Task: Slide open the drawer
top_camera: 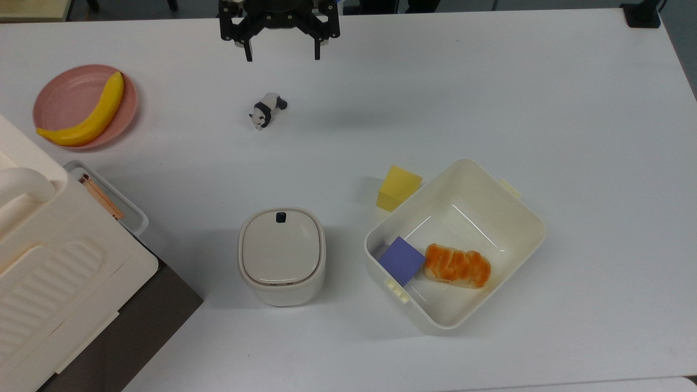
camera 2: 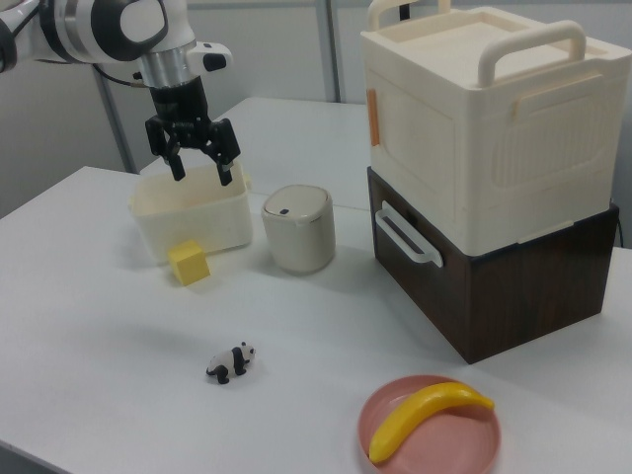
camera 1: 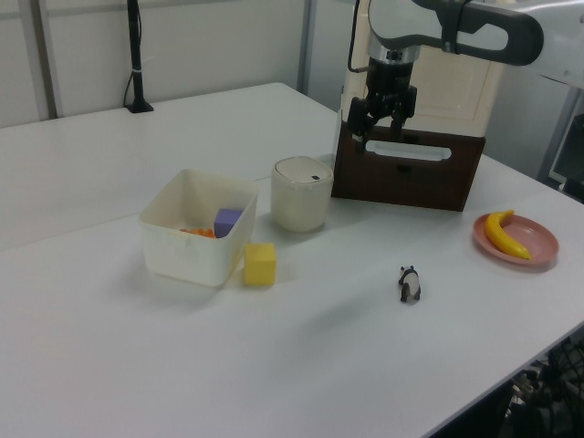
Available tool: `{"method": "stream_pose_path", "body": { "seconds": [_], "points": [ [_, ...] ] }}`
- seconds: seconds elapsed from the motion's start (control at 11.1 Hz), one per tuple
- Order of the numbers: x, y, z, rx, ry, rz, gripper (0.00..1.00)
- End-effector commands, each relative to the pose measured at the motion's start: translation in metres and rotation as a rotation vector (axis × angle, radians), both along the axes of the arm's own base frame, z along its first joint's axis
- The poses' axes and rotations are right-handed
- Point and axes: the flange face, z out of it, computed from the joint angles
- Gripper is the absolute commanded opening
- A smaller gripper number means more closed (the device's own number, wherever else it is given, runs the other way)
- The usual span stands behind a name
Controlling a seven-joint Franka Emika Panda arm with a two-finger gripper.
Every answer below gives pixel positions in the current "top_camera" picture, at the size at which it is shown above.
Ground yellow foam block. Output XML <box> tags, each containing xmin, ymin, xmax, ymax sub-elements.
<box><xmin>376</xmin><ymin>166</ymin><xmax>423</xmax><ymax>213</ymax></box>

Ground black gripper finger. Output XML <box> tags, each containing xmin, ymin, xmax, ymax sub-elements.
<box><xmin>313</xmin><ymin>12</ymin><xmax>341</xmax><ymax>61</ymax></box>
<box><xmin>219</xmin><ymin>12</ymin><xmax>254</xmax><ymax>62</ymax></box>

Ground white lidded trash can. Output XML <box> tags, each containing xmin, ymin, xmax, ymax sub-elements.
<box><xmin>237</xmin><ymin>207</ymin><xmax>327</xmax><ymax>307</ymax></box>

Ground black table clamp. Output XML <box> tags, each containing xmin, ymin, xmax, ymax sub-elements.
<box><xmin>620</xmin><ymin>0</ymin><xmax>663</xmax><ymax>29</ymax></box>

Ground cream plastic storage bin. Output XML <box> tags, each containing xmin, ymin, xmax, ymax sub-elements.
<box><xmin>364</xmin><ymin>158</ymin><xmax>547</xmax><ymax>332</ymax></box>

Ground panda toy figure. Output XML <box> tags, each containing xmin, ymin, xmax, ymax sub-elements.
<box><xmin>249</xmin><ymin>92</ymin><xmax>289</xmax><ymax>131</ymax></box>

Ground dark wood cabinet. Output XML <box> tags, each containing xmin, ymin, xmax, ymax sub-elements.
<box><xmin>38</xmin><ymin>256</ymin><xmax>205</xmax><ymax>392</ymax></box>

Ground yellow banana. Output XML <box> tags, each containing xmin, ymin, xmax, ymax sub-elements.
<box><xmin>36</xmin><ymin>71</ymin><xmax>125</xmax><ymax>147</ymax></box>

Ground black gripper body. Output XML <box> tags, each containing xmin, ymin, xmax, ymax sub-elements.
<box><xmin>240</xmin><ymin>0</ymin><xmax>323</xmax><ymax>30</ymax></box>

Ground orange latch strip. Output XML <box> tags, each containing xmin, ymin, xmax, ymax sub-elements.
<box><xmin>78</xmin><ymin>174</ymin><xmax>125</xmax><ymax>220</ymax></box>

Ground wooden drawer with white handle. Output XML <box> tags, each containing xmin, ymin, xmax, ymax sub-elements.
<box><xmin>63</xmin><ymin>160</ymin><xmax>149</xmax><ymax>238</ymax></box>

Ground cream storage box with handles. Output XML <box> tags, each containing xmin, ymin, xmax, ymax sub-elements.
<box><xmin>0</xmin><ymin>114</ymin><xmax>160</xmax><ymax>392</ymax></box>

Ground light wooden desk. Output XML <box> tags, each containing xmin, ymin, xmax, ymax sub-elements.
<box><xmin>0</xmin><ymin>0</ymin><xmax>75</xmax><ymax>23</ymax></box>

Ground purple block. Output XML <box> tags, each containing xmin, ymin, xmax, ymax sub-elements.
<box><xmin>378</xmin><ymin>236</ymin><xmax>426</xmax><ymax>287</ymax></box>

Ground pink plate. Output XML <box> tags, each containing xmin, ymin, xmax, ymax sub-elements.
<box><xmin>32</xmin><ymin>64</ymin><xmax>139</xmax><ymax>151</ymax></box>

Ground orange glazed bread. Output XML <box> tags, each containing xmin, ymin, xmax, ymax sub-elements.
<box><xmin>424</xmin><ymin>243</ymin><xmax>492</xmax><ymax>289</ymax></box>

